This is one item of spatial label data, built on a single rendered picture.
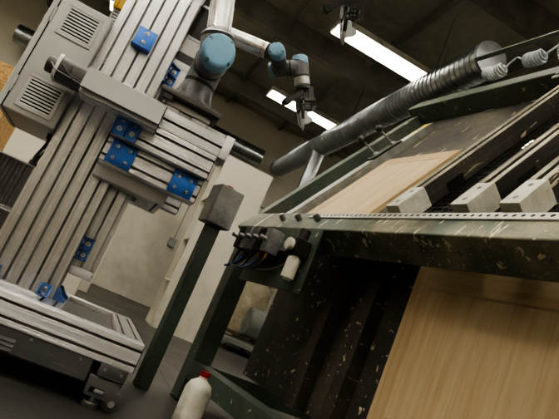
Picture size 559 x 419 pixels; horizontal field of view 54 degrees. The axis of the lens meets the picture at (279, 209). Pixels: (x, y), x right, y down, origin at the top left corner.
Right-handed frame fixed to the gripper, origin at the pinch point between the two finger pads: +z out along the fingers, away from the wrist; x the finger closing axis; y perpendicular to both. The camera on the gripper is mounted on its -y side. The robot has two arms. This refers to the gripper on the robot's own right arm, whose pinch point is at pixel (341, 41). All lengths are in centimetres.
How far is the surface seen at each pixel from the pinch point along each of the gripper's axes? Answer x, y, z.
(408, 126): 71, 56, 33
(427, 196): -54, 22, 52
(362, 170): 26, 21, 54
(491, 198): -81, 29, 47
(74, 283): 185, -151, 171
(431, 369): -83, 18, 97
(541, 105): -26, 72, 20
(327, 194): 16, 3, 64
